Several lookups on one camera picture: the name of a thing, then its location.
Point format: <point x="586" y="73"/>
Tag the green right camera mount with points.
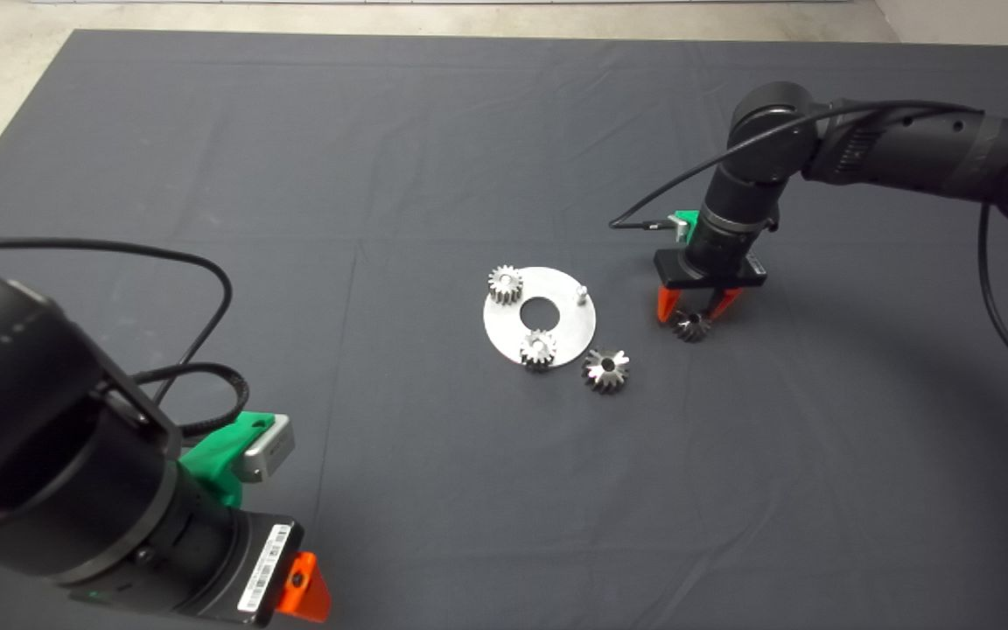
<point x="689" y="219"/>

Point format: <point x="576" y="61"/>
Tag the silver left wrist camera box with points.
<point x="263" y="451"/>

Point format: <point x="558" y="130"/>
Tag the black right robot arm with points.
<point x="906" y="149"/>

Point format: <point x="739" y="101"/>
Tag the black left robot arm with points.
<point x="31" y="394"/>

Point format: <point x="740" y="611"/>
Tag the round metal plate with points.
<point x="504" y="328"/>

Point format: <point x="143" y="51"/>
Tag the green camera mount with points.
<point x="689" y="219"/>
<point x="215" y="464"/>

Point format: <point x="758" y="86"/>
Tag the small steel gear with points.
<point x="505" y="286"/>
<point x="692" y="328"/>
<point x="537" y="352"/>

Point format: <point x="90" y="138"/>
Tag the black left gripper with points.
<point x="237" y="569"/>

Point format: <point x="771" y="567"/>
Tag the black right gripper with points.
<point x="710" y="267"/>

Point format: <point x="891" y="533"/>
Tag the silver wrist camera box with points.
<point x="263" y="451"/>
<point x="680" y="227"/>

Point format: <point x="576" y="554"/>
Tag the green left camera mount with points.
<point x="215" y="464"/>

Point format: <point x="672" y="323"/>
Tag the large steel gear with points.
<point x="606" y="372"/>

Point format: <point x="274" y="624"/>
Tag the dark grey table cloth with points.
<point x="381" y="175"/>

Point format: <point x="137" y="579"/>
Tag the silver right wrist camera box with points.
<point x="680" y="227"/>

